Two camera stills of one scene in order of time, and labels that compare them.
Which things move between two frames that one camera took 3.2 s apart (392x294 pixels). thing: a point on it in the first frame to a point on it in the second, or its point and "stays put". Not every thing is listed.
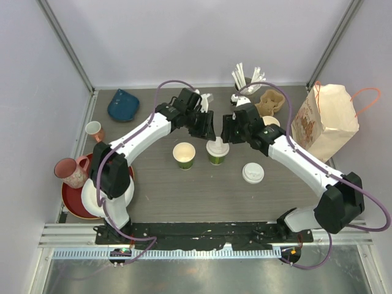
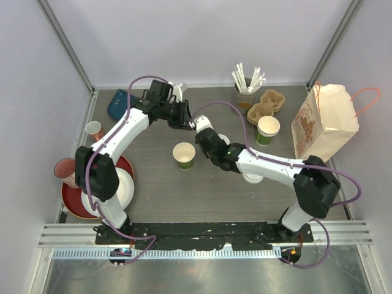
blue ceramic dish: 123,106 stays put
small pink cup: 95,128 stays put
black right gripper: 227,135 to 206,152
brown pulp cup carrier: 270,102 stays put
